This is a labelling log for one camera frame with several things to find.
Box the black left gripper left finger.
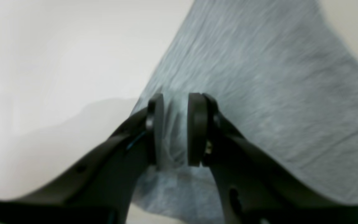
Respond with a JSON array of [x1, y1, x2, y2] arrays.
[[0, 93, 164, 224]]

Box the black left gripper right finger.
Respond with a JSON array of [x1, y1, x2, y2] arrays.
[[187, 93, 358, 224]]

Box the grey T-shirt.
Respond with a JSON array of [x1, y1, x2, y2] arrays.
[[132, 0, 358, 224]]

